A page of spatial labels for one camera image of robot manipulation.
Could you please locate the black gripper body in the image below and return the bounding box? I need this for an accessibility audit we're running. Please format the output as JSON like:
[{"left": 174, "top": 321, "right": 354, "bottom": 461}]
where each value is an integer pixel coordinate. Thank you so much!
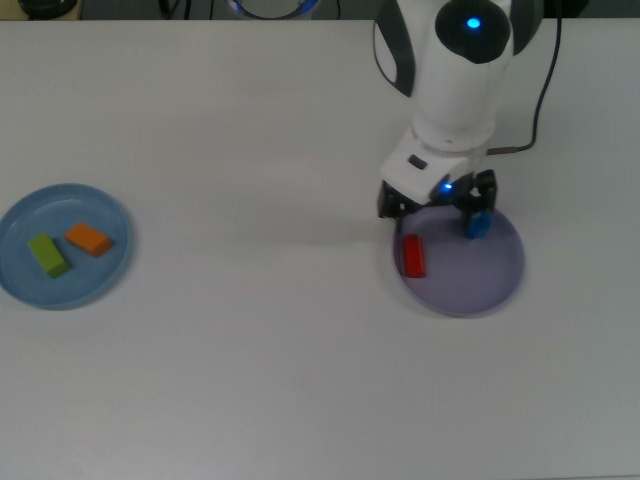
[{"left": 430, "top": 171, "right": 477, "bottom": 206}]

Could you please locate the blue block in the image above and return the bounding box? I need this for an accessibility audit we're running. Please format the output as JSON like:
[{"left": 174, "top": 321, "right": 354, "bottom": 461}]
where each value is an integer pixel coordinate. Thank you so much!
[{"left": 466, "top": 209, "right": 491, "bottom": 240}]

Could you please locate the red cylinder block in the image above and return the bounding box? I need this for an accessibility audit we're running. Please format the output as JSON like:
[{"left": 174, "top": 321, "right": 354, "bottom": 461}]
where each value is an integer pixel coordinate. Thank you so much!
[{"left": 402, "top": 233, "right": 428, "bottom": 279}]

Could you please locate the orange block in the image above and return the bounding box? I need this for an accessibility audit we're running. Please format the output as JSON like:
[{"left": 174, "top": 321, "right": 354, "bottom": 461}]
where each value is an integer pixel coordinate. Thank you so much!
[{"left": 64, "top": 222, "right": 113, "bottom": 258}]

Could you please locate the green block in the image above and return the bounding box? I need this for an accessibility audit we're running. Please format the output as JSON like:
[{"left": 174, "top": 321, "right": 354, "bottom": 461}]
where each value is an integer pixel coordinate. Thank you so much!
[{"left": 27, "top": 232, "right": 71, "bottom": 279}]

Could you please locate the purple plate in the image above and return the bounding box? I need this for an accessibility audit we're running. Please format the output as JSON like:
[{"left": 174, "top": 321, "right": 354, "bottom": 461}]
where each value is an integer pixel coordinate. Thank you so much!
[{"left": 390, "top": 204, "right": 526, "bottom": 317}]

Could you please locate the blue plate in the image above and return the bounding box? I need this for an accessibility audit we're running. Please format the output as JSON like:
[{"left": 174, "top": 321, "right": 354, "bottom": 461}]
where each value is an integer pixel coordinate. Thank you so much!
[{"left": 0, "top": 183, "right": 135, "bottom": 311}]

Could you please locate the black round object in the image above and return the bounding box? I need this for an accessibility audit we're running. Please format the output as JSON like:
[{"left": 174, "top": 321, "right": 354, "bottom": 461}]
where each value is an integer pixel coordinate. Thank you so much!
[{"left": 19, "top": 0, "right": 79, "bottom": 14}]

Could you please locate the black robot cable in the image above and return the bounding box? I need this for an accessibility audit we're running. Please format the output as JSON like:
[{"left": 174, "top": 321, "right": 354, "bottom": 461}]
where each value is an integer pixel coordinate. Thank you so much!
[{"left": 487, "top": 0, "right": 564, "bottom": 154}]

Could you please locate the black cable loop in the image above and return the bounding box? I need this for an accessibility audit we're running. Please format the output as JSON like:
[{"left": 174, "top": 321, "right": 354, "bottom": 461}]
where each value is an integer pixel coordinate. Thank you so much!
[{"left": 158, "top": 0, "right": 194, "bottom": 21}]

